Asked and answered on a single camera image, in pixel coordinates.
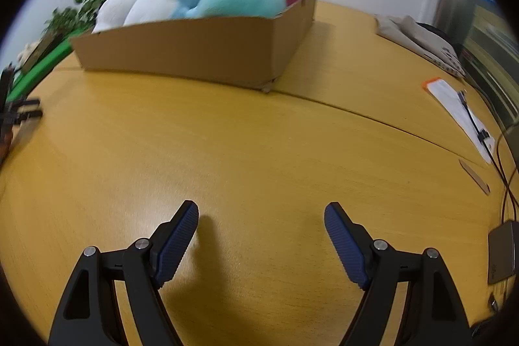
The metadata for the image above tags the glass door with blue sign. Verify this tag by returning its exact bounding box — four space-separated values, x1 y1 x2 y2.
438 0 519 136

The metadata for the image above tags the wooden stick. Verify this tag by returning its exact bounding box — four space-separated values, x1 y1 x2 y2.
459 159 491 195

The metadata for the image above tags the cardboard box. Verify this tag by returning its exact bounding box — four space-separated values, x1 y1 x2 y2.
70 0 319 92

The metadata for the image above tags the green bar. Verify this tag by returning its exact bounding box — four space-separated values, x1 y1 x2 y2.
8 36 76 100

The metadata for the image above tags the black cable with plug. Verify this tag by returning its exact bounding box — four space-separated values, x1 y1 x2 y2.
458 90 494 147

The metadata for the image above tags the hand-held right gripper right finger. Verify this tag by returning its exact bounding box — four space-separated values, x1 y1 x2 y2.
324 202 475 346

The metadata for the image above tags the grey flat device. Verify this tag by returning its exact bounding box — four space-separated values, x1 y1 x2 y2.
487 220 519 285

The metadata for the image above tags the green leafy plant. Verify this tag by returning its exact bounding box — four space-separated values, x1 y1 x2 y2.
42 0 130 36

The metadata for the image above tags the brown card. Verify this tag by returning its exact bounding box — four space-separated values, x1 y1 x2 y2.
22 33 64 71

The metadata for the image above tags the thin dark cable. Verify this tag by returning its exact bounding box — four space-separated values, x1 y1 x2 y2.
482 123 519 227

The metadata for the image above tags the white envelope orange corner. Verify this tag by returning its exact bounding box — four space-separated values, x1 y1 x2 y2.
422 77 496 164

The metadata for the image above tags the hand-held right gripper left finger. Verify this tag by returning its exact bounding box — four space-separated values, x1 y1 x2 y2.
48 200 200 346

